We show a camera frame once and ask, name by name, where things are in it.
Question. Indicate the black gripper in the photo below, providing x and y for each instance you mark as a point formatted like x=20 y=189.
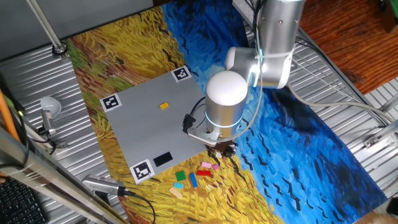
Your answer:
x=225 y=145

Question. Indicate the white Lego brick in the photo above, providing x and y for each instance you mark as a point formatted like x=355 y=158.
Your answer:
x=219 y=155

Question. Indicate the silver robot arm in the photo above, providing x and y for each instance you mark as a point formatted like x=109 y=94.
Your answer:
x=270 y=46

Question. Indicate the small purple Lego brick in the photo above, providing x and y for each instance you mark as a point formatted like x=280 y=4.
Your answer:
x=215 y=167

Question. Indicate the pink Lego brick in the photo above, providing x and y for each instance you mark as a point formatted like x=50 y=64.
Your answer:
x=206 y=165

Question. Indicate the red Lego brick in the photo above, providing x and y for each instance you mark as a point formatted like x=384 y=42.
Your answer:
x=204 y=173

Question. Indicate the blue Lego brick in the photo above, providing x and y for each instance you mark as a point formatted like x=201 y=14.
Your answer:
x=193 y=180

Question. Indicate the green Lego plate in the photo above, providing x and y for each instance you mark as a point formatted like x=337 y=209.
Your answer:
x=180 y=176

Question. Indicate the light blue Lego plate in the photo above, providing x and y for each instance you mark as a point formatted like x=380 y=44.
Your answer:
x=178 y=185

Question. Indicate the black Lego plate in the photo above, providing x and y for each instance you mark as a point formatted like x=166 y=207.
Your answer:
x=163 y=159

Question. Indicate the tan Lego plate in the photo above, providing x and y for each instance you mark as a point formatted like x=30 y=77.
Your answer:
x=175 y=193

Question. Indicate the yellow Lego brick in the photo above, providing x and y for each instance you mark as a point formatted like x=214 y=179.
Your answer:
x=164 y=105

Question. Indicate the grey Lego baseplate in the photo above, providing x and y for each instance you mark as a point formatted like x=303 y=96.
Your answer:
x=146 y=130

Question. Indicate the Van Gogh print cloth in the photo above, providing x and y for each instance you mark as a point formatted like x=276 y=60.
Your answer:
x=295 y=155

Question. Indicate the black white ArUco marker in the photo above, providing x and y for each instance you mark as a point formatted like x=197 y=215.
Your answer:
x=110 y=102
x=181 y=74
x=141 y=171

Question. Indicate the white desk lamp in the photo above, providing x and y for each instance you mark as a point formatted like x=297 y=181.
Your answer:
x=51 y=105

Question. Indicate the black keyboard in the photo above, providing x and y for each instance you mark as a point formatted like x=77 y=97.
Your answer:
x=18 y=205

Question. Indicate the orange tube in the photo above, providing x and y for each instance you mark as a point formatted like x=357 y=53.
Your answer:
x=7 y=118

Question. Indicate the silver metal pole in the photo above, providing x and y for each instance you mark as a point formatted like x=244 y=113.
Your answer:
x=43 y=23

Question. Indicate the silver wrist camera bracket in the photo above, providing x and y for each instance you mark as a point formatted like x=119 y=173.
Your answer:
x=203 y=137

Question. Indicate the silver depth camera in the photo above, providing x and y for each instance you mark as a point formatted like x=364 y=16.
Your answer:
x=101 y=184

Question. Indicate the aluminium corner bracket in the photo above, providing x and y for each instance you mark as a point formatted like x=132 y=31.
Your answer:
x=373 y=140

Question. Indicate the aluminium frame bar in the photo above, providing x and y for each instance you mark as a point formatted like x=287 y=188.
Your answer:
x=46 y=177

